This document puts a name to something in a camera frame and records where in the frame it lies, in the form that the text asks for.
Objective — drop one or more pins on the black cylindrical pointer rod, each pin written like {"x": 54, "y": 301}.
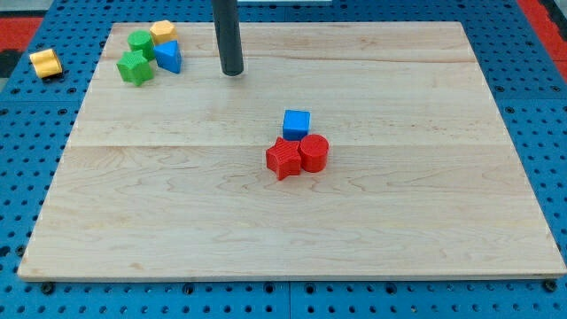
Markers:
{"x": 226, "y": 23}

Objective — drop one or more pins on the yellow heart block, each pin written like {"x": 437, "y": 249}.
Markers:
{"x": 46, "y": 63}

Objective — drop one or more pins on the red cylinder block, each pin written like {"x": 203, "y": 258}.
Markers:
{"x": 314, "y": 150}

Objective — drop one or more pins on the yellow hexagon block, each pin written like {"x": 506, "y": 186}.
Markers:
{"x": 163, "y": 31}

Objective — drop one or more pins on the blue cube block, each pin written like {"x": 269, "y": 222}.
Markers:
{"x": 296, "y": 124}

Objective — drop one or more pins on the blue triangle block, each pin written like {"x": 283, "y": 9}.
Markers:
{"x": 168, "y": 56}

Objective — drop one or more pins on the light wooden board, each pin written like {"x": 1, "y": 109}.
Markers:
{"x": 168, "y": 181}

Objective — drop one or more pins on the red star block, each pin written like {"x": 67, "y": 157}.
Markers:
{"x": 283, "y": 158}

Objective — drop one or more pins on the green cylinder block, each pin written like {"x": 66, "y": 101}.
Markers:
{"x": 141, "y": 40}

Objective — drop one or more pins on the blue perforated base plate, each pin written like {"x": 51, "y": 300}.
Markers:
{"x": 523, "y": 70}

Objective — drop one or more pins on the green star block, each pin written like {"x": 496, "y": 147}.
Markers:
{"x": 134, "y": 67}

